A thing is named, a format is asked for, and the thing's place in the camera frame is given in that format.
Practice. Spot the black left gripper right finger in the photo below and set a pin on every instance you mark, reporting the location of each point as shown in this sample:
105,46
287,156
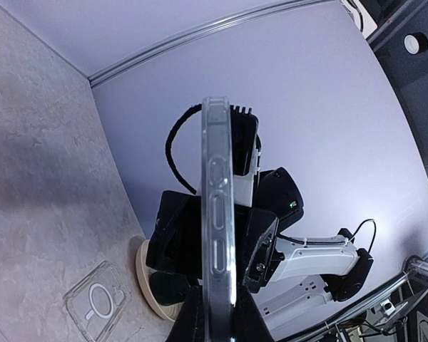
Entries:
248,324

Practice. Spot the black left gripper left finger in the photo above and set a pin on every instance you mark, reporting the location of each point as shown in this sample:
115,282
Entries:
190,323

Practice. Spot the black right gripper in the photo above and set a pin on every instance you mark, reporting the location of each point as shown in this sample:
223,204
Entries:
176,247

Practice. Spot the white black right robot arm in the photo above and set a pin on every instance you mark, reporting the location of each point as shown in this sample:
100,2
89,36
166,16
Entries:
266,203

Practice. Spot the beige round plate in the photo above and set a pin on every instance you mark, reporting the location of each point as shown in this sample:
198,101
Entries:
143,274

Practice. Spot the dark green mug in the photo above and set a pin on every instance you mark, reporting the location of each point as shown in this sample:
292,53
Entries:
168,289

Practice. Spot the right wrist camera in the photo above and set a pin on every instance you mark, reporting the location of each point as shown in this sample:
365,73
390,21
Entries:
244,129

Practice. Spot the right aluminium corner post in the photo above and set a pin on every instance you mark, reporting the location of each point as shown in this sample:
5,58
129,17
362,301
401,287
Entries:
193,34

